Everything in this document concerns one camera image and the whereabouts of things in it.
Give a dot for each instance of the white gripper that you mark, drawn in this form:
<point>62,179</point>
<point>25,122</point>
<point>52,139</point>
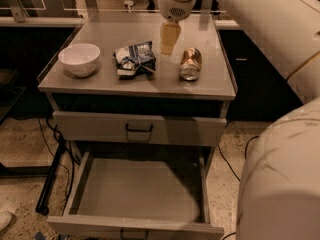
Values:
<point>175,8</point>

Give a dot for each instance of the blue chip bag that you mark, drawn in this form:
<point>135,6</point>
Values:
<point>134,59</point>

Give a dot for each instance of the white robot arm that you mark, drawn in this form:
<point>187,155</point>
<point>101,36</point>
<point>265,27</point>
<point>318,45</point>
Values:
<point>279,193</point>

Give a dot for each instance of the grey drawer cabinet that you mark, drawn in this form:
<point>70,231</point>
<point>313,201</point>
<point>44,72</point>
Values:
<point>161,93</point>

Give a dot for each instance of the closed upper grey drawer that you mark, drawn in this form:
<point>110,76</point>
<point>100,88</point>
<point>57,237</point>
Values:
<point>108,127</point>

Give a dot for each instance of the open middle grey drawer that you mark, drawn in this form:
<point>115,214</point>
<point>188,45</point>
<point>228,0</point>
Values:
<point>139,198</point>

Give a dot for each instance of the gold soda can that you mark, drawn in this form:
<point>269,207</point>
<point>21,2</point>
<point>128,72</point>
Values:
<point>191,64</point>

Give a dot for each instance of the white ceramic bowl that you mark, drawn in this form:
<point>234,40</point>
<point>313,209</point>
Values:
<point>80,59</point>

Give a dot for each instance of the white shoe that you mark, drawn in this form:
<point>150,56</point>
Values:
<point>6,218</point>

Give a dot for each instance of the black table leg frame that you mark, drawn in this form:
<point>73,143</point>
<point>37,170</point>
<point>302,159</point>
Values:
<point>49,172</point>

